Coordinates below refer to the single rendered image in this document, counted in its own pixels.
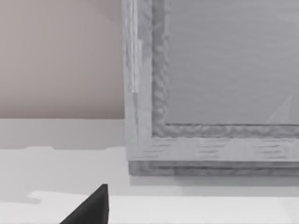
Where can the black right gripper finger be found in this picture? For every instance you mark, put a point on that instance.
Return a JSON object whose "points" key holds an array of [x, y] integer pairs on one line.
{"points": [[95, 207]]}

